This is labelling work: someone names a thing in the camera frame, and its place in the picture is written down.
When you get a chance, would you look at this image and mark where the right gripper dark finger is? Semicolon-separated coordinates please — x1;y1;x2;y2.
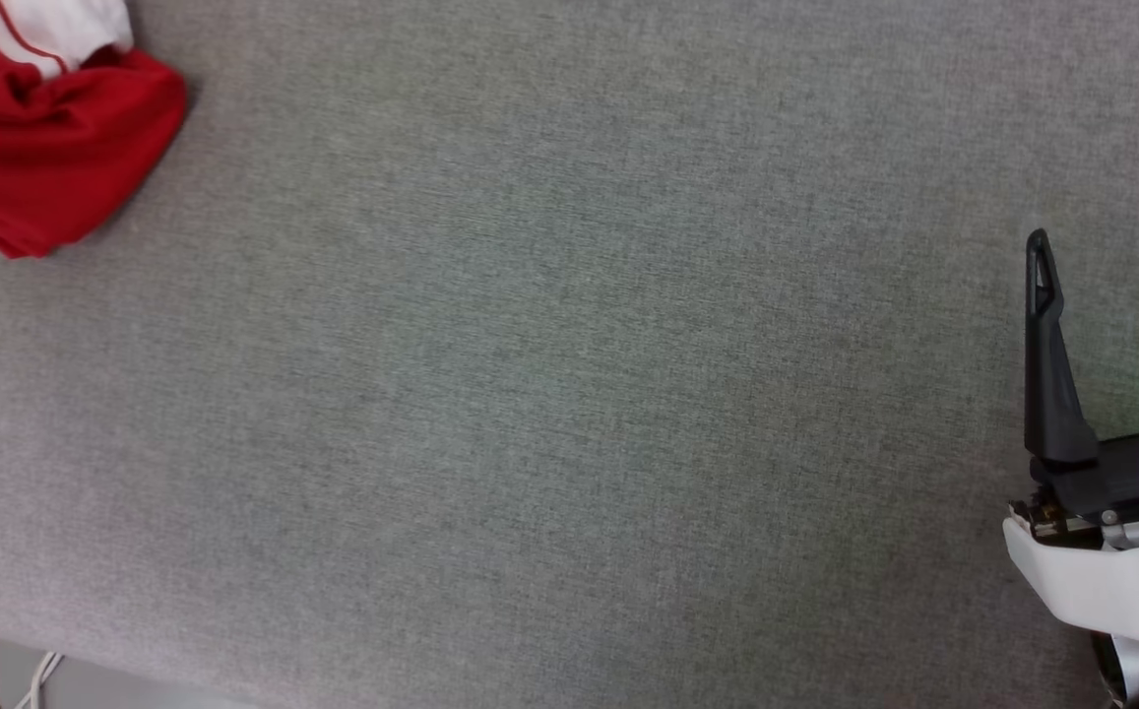
1024;228;1101;467

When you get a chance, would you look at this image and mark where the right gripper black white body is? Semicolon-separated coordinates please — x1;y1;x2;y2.
1001;423;1139;645

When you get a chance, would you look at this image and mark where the red and white garment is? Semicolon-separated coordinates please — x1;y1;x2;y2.
0;0;189;260

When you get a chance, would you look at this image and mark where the grey fabric sofa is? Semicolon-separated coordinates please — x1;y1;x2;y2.
0;0;1139;709

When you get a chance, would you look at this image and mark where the white floor cable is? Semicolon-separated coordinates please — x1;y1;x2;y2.
14;650;65;709

